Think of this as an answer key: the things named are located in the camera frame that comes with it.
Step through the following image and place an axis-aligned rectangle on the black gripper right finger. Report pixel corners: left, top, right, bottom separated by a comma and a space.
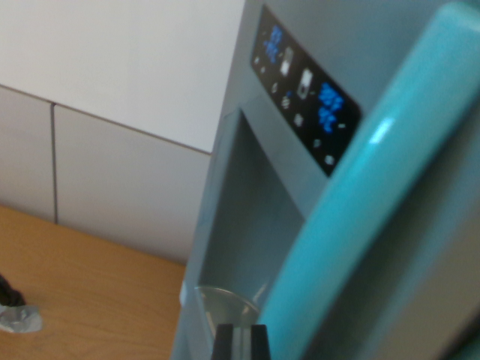
241, 324, 272, 360

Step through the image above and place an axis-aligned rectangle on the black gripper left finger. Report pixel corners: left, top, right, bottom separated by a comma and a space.
211, 324, 243, 360

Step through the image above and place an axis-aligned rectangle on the grey toy refrigerator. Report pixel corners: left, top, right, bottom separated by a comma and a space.
178, 0, 480, 360

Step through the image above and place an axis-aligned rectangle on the teal handle of display door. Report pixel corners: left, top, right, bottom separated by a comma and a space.
258, 1, 480, 360

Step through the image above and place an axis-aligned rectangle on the gray tape piece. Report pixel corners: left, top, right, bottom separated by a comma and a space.
0, 304, 42, 335

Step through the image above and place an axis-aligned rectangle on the black temperature display panel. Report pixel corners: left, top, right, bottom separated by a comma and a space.
250, 4, 364, 178

